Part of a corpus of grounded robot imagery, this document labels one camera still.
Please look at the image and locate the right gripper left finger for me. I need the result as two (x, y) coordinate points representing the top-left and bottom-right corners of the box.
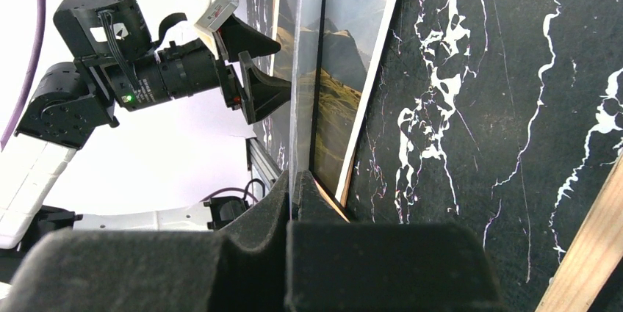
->
(1, 173), (289, 311)

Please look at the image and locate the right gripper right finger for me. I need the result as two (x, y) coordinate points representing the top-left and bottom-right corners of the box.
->
(284, 171), (506, 311)

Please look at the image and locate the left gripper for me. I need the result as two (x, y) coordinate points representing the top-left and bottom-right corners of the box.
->
(104, 15), (292, 125)

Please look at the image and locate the landscape photo print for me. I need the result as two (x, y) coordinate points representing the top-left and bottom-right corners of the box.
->
(271, 0), (396, 202)

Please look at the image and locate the clear acrylic sheet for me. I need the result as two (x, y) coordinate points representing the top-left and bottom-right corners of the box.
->
(289, 0), (323, 219)

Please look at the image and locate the wooden picture frame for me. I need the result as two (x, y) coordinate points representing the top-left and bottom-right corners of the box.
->
(536, 157), (622, 312)

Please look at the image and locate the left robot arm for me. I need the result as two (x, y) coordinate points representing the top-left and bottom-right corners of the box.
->
(1, 0), (291, 249)

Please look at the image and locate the brown backing board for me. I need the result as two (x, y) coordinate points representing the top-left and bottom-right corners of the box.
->
(261, 0), (361, 222)

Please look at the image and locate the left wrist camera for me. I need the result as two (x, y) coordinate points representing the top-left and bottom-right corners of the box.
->
(179, 0), (240, 33)

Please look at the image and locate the aluminium rail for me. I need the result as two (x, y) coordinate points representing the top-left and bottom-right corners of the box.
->
(245, 137), (282, 200)

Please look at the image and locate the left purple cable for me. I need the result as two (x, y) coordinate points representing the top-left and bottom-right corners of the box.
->
(0, 0), (51, 151)

